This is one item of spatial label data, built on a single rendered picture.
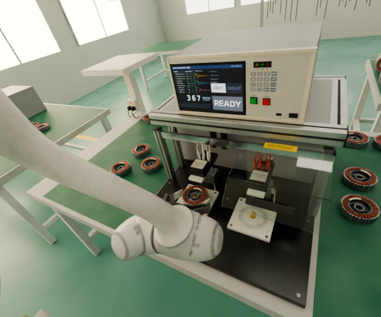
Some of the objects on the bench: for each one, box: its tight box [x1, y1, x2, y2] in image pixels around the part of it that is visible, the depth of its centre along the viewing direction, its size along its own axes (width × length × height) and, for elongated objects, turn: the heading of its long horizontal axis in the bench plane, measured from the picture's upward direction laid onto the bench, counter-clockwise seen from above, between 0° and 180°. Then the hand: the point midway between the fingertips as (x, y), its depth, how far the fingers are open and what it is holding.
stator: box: [341, 167, 378, 191], centre depth 86 cm, size 11×11×4 cm
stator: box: [182, 185, 209, 208], centre depth 89 cm, size 11×11×4 cm
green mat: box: [43, 118, 178, 230], centre depth 131 cm, size 94×61×1 cm, turn 164°
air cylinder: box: [203, 168, 219, 184], centre depth 98 cm, size 5×8×6 cm
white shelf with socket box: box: [81, 52, 158, 118], centre depth 152 cm, size 35×37×46 cm
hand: (194, 197), depth 88 cm, fingers open, 13 cm apart
